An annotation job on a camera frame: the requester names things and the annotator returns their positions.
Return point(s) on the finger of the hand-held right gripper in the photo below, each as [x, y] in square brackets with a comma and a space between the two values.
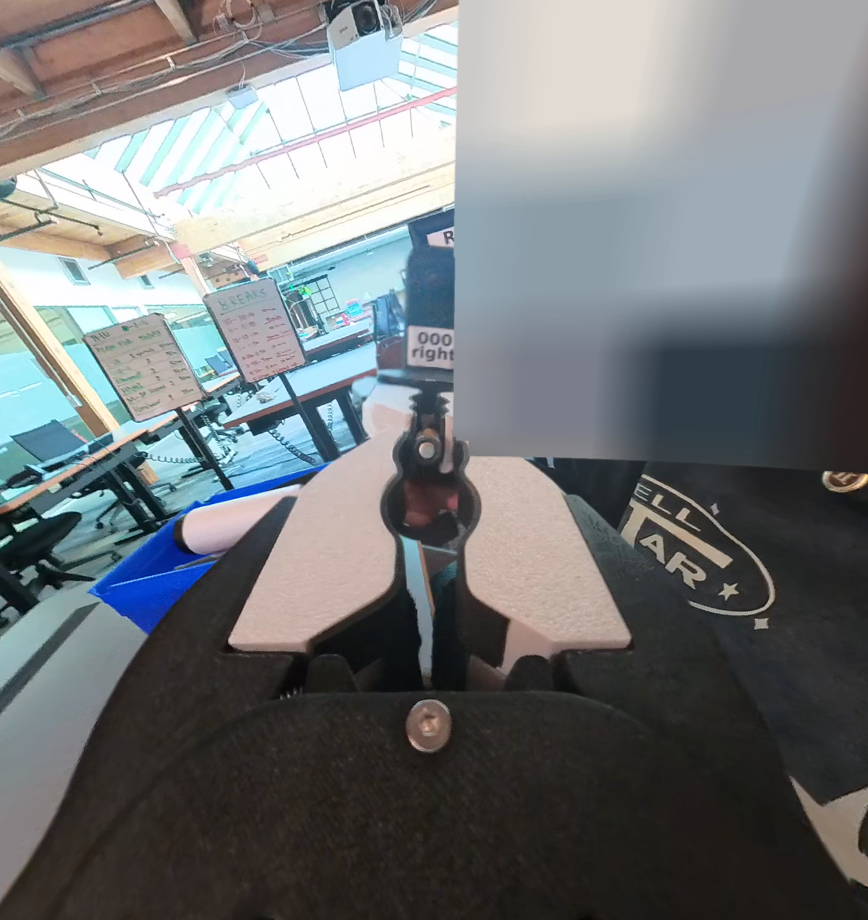
[385, 420]

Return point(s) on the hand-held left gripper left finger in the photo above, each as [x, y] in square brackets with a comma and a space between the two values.
[319, 560]

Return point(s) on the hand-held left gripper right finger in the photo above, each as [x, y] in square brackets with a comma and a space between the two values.
[541, 560]

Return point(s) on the blue storage bin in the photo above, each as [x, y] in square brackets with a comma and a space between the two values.
[153, 582]

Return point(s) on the person's right hand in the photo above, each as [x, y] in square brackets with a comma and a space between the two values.
[426, 503]

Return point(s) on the black framed marker sign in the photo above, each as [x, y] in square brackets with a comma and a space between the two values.
[413, 228]

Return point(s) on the wood edged office desk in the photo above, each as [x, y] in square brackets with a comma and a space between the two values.
[96, 454]
[297, 392]

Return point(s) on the rolling whiteboard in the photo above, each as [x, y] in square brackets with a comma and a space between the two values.
[142, 366]
[254, 330]

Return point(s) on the red ceiling pipe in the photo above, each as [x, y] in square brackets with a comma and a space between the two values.
[297, 141]

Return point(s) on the white ceiling projector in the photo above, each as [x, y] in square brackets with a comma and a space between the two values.
[365, 43]

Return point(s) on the black printed shirt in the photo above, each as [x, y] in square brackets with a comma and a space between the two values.
[822, 647]

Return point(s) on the black office chair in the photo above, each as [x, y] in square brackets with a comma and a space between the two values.
[24, 546]
[45, 438]

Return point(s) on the wooden support post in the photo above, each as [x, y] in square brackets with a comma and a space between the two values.
[38, 330]

